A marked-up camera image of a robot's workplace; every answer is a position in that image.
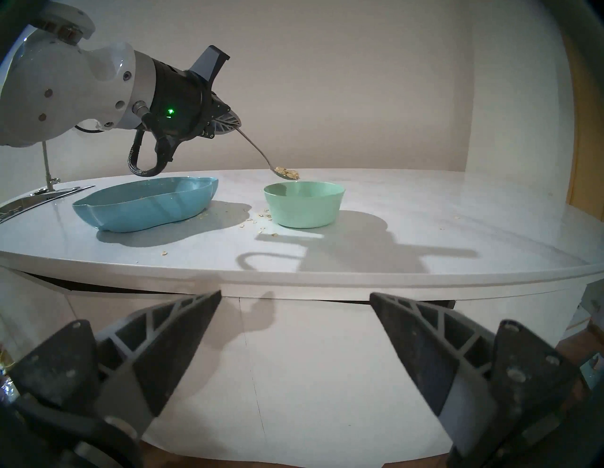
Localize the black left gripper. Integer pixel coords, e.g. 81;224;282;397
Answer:
141;61;243;159

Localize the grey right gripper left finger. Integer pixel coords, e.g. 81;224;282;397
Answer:
9;290;222;439

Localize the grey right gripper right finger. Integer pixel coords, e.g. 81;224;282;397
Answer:
369;292;581;457

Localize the metal spoon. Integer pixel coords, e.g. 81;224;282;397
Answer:
235;127;301;181

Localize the small mint green bowl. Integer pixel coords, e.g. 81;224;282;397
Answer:
263;181;345;229

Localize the blue flower-shaped bowl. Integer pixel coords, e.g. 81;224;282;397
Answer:
72;176;219;233

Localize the white counter cabinet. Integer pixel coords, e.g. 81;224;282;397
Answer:
0;264;604;463

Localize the stainless steel sink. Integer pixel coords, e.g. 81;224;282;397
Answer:
0;185;95;223

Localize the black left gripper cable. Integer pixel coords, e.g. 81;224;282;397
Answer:
75;101;179;176

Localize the wooden door frame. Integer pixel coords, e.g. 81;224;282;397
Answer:
562;28;604;208

